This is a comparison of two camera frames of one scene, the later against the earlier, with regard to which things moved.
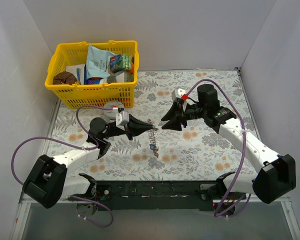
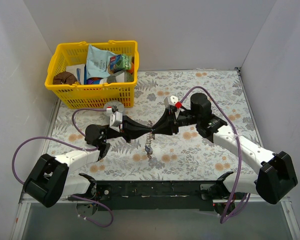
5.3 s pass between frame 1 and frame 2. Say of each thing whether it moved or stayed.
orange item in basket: stayed
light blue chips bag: stayed
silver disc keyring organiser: moved
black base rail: stayed
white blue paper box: stayed
